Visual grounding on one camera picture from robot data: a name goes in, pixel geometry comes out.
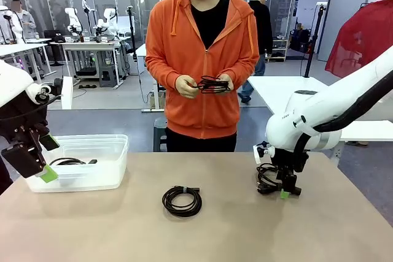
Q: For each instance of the person's right hand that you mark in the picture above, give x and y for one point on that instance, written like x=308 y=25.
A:
x=187 y=87

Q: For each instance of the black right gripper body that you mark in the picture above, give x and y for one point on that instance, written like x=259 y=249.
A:
x=288 y=164

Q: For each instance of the black tripod stand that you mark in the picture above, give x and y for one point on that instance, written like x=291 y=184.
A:
x=311 y=50

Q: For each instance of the white lab desk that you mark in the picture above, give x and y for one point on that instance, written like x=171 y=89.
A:
x=18 y=48

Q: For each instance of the black equipment pile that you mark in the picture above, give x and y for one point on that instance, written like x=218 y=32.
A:
x=299 y=41

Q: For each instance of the person's right forearm orange sleeve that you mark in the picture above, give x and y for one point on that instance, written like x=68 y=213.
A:
x=162 y=70

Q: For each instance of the red cloth cape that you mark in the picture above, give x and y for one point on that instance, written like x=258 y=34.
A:
x=362 y=38

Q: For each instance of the dark grey stool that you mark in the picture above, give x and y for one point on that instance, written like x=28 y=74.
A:
x=159 y=133

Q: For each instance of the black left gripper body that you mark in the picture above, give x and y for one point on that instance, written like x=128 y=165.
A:
x=18 y=117

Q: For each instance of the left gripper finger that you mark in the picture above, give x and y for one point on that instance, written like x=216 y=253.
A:
x=21 y=159
x=49 y=143

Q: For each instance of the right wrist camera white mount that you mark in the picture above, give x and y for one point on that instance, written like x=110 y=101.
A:
x=256 y=154

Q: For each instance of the person in orange hoodie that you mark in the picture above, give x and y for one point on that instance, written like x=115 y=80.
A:
x=202 y=114

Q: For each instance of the grey lab workbench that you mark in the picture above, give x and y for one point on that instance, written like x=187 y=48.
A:
x=92 y=45

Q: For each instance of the person's left hand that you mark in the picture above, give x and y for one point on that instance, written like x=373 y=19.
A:
x=226 y=82

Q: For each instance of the white standing desk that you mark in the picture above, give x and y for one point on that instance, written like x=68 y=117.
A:
x=140 y=51

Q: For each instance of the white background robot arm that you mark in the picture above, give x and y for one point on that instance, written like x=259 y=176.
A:
x=109 y=16
x=73 y=18

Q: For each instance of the bystander in black sweater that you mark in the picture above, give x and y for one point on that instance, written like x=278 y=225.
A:
x=261 y=22

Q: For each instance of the grey plastic step stool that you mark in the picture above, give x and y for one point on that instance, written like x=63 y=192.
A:
x=108 y=76

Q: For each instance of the bystander in grey hoodie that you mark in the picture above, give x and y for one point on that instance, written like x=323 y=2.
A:
x=24 y=22

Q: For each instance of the person's left forearm orange sleeve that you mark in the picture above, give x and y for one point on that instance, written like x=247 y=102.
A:
x=244 y=70

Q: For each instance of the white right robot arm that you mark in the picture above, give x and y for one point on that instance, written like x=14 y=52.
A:
x=307 y=114

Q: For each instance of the white side table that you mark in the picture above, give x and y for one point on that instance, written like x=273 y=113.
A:
x=270 y=90

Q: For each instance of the white shoe rack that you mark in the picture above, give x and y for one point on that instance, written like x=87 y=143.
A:
x=279 y=55

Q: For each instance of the thin black camera tripod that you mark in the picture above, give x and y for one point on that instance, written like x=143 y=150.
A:
x=132 y=29

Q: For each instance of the clear plastic storage bin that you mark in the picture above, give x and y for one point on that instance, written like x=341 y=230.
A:
x=92 y=179

